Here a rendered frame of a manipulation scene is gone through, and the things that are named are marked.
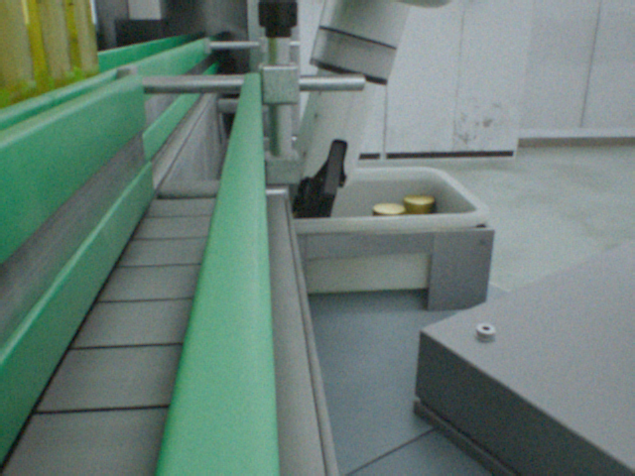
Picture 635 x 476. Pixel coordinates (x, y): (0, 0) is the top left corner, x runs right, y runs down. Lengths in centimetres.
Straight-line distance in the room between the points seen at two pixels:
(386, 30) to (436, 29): 367
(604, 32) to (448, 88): 155
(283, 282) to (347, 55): 27
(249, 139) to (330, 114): 33
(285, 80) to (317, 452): 27
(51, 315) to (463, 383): 23
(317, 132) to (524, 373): 27
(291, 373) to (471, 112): 415
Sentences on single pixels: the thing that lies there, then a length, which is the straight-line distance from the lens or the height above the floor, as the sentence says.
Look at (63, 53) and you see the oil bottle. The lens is 35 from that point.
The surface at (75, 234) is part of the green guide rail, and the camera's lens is 25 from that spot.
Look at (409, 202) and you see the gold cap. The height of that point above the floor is 81.
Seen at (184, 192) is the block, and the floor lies 88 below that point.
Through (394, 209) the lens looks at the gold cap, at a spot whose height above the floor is 81.
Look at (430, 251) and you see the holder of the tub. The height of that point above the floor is 81.
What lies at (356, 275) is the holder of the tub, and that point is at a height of 79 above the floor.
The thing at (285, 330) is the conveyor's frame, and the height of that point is 88.
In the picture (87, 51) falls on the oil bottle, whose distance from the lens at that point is 40.
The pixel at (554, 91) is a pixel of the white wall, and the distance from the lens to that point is 510.
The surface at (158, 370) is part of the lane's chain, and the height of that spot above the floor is 88.
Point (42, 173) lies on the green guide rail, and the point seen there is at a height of 95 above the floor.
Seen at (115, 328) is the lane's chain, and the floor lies 88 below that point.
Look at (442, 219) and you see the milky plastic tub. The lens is 48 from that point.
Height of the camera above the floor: 100
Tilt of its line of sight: 22 degrees down
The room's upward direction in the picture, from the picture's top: straight up
